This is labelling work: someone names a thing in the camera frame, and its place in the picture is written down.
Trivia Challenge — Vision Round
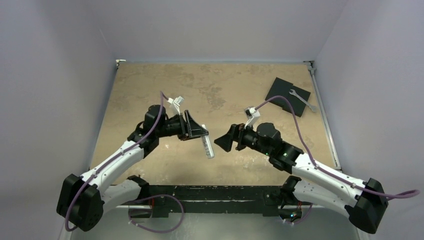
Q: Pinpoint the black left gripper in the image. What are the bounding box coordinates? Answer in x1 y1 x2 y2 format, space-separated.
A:
156 110 208 140

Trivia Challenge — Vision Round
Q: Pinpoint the white remote control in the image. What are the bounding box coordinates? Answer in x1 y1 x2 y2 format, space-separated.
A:
201 124 215 159

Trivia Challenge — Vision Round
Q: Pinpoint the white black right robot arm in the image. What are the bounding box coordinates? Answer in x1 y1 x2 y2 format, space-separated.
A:
214 122 389 234

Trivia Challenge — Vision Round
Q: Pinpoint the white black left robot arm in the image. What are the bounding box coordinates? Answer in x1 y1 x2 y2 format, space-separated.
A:
56 105 215 232

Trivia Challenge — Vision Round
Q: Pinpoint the black foam pad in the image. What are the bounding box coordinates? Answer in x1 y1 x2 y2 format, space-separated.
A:
265 77 311 117

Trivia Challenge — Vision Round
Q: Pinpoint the silver open-end wrench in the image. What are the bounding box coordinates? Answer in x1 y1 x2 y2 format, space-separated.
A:
289 89 318 113

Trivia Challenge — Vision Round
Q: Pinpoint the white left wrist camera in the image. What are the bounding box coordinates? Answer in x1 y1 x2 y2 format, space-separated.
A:
167 96 185 115

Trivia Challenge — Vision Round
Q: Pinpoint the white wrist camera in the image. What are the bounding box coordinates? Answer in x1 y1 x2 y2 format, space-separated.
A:
167 96 185 115
244 106 261 129

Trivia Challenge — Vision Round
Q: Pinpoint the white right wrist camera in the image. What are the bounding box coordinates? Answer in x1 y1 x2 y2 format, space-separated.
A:
244 106 261 129

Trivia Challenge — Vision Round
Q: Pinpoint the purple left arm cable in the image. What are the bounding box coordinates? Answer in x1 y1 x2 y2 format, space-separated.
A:
64 91 167 232

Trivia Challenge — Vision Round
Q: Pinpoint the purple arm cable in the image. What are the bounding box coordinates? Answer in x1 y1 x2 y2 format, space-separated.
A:
254 95 421 200
64 91 167 232

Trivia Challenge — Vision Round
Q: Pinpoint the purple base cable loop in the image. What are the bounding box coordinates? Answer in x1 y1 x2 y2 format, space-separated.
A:
127 194 184 234

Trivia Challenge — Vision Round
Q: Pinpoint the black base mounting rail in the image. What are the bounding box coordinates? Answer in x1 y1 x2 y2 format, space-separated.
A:
116 183 314 220

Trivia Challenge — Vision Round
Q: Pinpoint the aluminium table edge frame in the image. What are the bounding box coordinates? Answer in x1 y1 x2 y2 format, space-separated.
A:
303 61 342 172

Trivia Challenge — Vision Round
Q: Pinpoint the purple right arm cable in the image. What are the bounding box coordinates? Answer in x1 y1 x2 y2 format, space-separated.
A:
254 95 421 200

